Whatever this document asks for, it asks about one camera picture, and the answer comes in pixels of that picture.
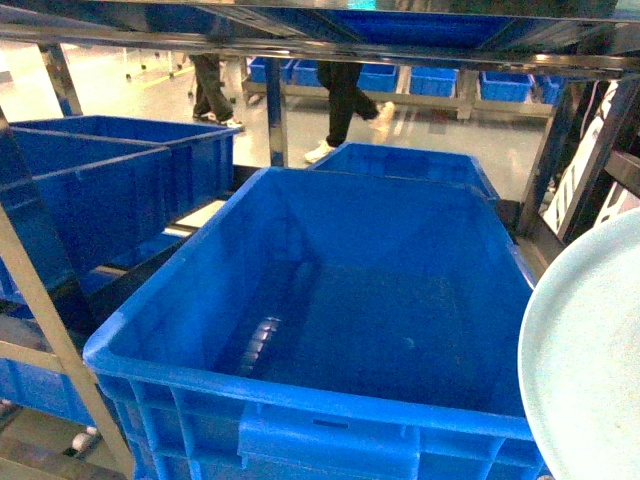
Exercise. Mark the light blue round tray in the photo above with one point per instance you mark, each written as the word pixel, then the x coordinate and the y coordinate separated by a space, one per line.
pixel 578 355

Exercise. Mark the large blue crate on shelf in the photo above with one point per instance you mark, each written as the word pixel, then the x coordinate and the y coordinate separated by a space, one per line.
pixel 326 325

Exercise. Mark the blue bin left shelf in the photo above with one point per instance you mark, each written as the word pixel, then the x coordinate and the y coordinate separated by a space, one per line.
pixel 89 189

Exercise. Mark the steel shelf rack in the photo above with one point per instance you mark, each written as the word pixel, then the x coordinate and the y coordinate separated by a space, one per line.
pixel 590 43

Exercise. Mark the blue bin behind crate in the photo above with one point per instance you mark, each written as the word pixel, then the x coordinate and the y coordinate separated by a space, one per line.
pixel 394 161

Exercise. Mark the walking person dark trousers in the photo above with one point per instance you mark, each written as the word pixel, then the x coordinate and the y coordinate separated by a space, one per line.
pixel 346 99

